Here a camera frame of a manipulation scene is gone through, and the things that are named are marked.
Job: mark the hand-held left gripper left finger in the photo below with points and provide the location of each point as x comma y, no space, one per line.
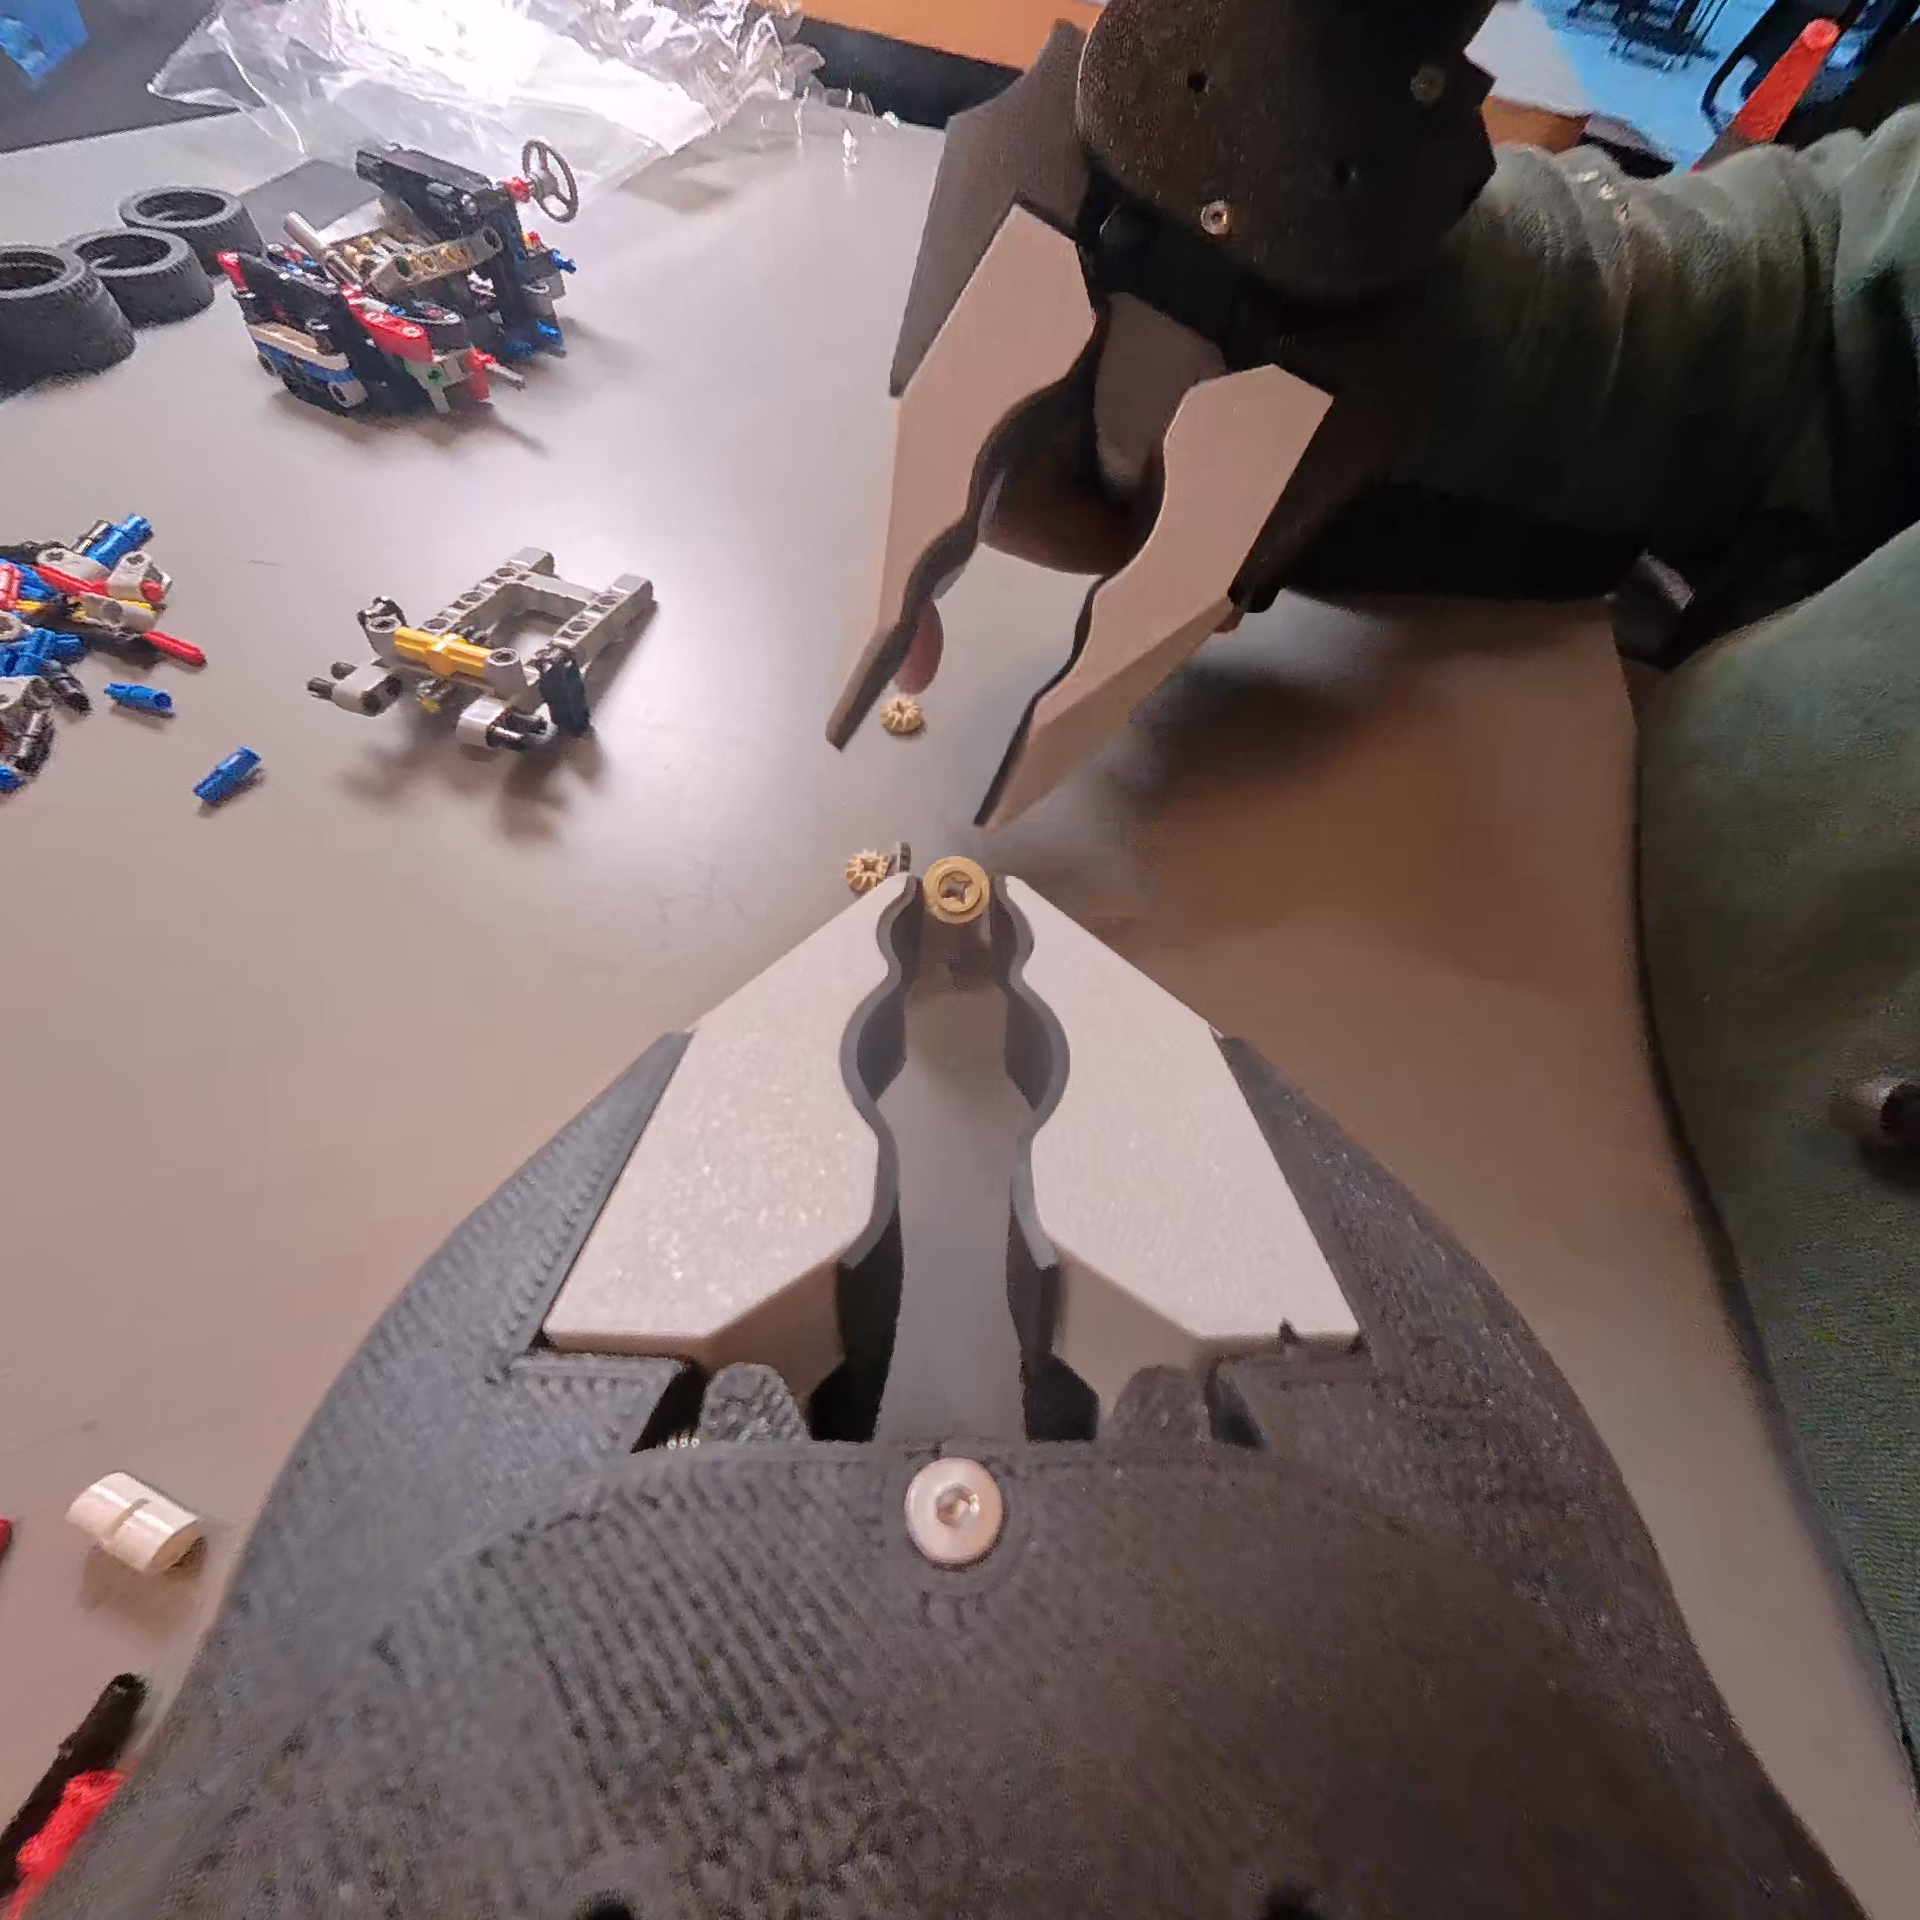
720,1171

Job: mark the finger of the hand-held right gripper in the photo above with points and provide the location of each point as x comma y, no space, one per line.
1201,555
944,450

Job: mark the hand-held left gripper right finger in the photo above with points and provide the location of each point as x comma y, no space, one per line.
1185,1185

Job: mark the tan lego bevel gear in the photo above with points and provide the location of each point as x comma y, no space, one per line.
955,888
906,717
866,871

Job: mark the person's right forearm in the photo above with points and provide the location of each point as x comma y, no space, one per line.
1650,329

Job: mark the lego car chassis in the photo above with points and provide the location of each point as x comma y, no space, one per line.
406,285

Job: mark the blue lego pin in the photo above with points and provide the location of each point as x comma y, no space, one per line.
138,696
229,773

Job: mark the white lego connector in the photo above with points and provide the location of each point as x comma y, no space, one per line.
136,1521

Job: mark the black lego tire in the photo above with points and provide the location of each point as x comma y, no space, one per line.
192,217
143,273
61,315

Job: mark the pile of blue grey lego pieces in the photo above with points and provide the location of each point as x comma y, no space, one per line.
90,578

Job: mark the pile of red white lego pieces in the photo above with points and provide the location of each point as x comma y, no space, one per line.
77,1793

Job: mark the person's right hand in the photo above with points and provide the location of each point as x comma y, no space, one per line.
1049,511

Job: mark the red orange object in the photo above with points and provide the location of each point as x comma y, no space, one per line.
1785,75

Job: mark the clear plastic bag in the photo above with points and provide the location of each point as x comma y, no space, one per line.
450,61

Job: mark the person's green clothed body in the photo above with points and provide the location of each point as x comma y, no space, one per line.
1800,975

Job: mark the black mat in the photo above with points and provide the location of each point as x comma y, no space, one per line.
105,107

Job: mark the blue plastic object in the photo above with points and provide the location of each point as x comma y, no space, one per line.
31,37

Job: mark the grey lego frame assembly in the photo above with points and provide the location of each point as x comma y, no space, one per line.
450,657

